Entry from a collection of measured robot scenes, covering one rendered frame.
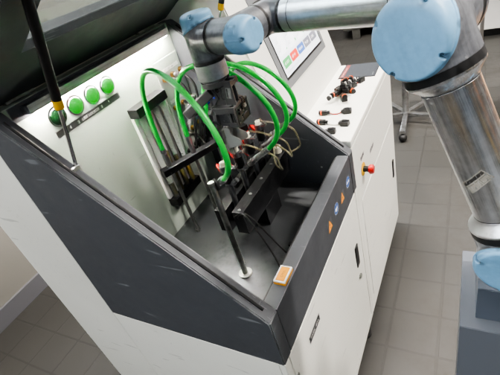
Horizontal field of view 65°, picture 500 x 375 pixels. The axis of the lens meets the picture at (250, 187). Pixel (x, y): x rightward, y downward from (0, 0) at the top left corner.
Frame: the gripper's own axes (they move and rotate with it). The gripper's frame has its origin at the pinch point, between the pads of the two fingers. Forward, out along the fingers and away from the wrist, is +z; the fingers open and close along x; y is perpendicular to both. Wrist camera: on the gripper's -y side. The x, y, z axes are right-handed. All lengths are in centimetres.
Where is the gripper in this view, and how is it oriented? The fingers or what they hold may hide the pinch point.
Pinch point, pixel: (231, 149)
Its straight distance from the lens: 105.7
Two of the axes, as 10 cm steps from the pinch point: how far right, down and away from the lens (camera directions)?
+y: 8.7, 0.6, -4.9
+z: 2.6, 8.0, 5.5
